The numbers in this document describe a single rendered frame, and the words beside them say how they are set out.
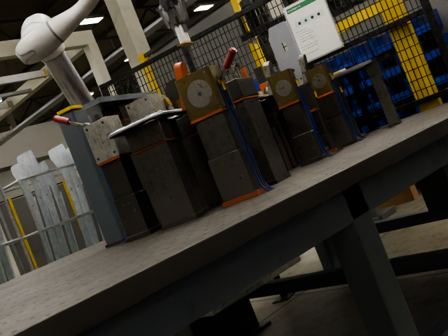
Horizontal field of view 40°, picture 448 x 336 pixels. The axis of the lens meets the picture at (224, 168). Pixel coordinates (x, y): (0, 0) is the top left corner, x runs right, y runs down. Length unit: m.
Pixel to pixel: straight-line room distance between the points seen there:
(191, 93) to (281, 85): 0.66
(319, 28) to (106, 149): 1.69
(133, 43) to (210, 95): 8.75
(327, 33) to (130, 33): 7.40
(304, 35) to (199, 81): 1.67
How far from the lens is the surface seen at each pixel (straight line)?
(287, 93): 2.21
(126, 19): 10.44
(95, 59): 9.46
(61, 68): 2.69
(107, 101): 2.08
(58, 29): 2.47
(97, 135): 1.80
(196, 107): 1.62
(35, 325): 0.85
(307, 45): 3.21
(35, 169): 10.15
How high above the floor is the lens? 0.79
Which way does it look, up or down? level
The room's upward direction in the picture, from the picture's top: 22 degrees counter-clockwise
